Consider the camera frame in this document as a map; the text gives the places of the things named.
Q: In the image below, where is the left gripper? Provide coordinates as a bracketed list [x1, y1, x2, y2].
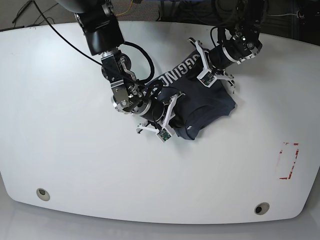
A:
[188, 37, 235, 87]

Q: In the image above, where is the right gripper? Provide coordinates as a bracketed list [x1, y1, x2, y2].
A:
[135, 91, 186, 134]

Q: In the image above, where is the dark blue t-shirt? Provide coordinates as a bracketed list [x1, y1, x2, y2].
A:
[153, 50, 236, 140]

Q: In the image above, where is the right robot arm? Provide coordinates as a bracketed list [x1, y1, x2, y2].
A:
[58, 0, 182, 131]

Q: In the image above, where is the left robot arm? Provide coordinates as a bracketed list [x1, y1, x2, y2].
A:
[170, 0, 265, 132]

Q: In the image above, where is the red tape rectangle marking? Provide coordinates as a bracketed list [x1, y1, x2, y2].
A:
[276, 142, 300, 180]

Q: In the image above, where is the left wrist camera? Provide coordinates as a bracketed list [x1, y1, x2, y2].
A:
[197, 71, 217, 88]

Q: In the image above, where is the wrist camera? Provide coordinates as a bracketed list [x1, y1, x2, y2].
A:
[156, 127, 175, 143]
[197, 71, 217, 88]

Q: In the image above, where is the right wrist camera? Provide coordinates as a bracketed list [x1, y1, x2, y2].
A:
[156, 127, 175, 143]

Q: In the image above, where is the white power cable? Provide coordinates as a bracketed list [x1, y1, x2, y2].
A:
[267, 12, 300, 19]

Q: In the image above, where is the yellow cable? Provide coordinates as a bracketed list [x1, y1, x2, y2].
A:
[117, 0, 133, 17]

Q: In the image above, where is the right table cable grommet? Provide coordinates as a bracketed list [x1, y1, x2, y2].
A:
[254, 202, 270, 216]

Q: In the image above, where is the table cable grommet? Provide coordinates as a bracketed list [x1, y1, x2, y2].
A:
[36, 188, 50, 202]
[254, 202, 270, 216]

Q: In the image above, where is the left table cable grommet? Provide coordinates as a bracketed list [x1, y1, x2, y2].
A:
[36, 188, 50, 202]

